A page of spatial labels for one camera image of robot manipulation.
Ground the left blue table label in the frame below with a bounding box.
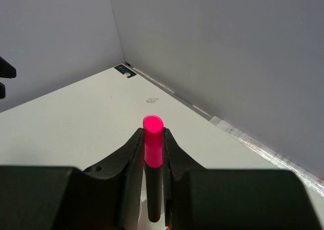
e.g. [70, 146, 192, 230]
[114, 64, 137, 78]

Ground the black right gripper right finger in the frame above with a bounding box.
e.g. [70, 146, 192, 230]
[163, 129, 321, 229]

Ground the black highlighter pink cap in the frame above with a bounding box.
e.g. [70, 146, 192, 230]
[143, 115, 164, 222]

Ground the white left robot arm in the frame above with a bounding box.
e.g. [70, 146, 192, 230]
[0, 57, 17, 99]

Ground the clear tape strip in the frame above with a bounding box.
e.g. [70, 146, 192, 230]
[210, 116, 323, 196]

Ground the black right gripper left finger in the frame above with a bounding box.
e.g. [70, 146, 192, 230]
[1, 129, 144, 229]

